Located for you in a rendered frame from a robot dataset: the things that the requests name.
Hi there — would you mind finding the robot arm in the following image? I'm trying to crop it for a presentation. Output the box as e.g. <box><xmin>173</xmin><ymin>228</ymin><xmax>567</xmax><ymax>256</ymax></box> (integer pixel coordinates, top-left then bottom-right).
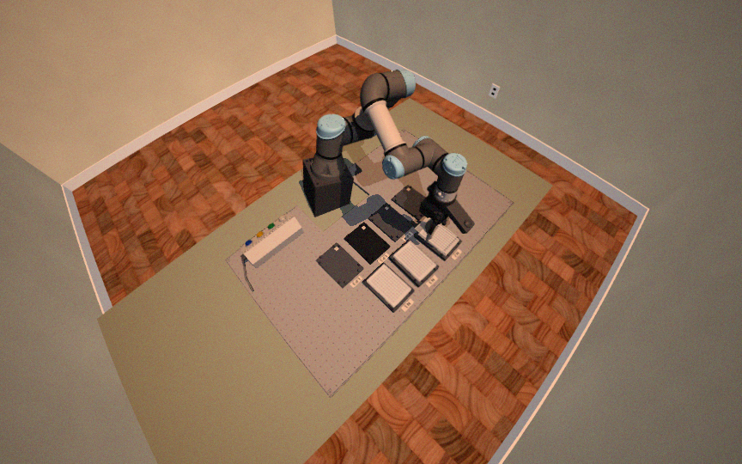
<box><xmin>311</xmin><ymin>70</ymin><xmax>475</xmax><ymax>234</ymax></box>

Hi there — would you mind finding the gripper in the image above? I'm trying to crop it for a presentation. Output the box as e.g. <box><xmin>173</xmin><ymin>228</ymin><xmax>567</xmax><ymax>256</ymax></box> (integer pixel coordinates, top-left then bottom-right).
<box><xmin>419</xmin><ymin>181</ymin><xmax>457</xmax><ymax>241</ymax></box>

